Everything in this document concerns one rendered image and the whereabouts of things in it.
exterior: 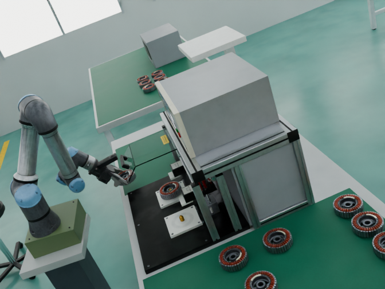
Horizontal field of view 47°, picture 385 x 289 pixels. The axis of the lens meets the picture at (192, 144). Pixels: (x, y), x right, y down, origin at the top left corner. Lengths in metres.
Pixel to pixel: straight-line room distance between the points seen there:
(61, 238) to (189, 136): 0.89
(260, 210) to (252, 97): 0.47
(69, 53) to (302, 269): 5.32
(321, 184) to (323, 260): 0.44
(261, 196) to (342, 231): 0.33
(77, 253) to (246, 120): 1.03
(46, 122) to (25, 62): 4.51
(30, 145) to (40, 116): 0.21
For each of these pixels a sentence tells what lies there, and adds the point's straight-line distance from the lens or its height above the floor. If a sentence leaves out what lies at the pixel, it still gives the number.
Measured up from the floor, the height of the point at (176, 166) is 0.92.
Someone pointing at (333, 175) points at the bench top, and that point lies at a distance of 2.06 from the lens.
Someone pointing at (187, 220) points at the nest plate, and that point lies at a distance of 1.99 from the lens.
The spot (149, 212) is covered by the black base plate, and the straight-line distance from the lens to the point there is 2.17.
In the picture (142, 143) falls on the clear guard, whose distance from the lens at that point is 2.13.
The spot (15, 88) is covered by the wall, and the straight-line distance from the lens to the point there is 6.67.
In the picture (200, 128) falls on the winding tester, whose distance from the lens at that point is 1.70.
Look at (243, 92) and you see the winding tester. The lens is 1.70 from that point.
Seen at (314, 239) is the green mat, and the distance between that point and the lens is 1.76.
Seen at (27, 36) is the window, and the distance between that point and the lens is 6.47.
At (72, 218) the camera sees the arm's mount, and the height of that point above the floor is 0.84.
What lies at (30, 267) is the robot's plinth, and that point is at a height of 0.75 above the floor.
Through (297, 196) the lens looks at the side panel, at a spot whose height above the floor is 0.81.
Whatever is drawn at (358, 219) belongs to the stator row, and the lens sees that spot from 1.77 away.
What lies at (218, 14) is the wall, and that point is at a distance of 6.70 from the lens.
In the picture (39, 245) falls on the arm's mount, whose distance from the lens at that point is 2.29.
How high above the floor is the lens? 1.96
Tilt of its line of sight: 27 degrees down
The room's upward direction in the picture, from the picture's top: 21 degrees counter-clockwise
